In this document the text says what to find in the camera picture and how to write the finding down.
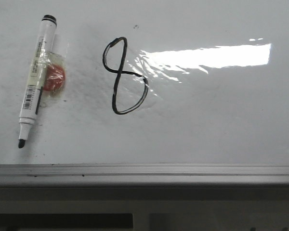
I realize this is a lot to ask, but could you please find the red round magnet with tape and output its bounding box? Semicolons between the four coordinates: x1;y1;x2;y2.
42;33;68;101

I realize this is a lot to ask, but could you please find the white whiteboard with aluminium frame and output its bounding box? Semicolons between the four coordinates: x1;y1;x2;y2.
0;0;289;188

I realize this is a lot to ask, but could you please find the white black whiteboard marker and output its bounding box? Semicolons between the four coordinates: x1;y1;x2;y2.
18;14;57;149

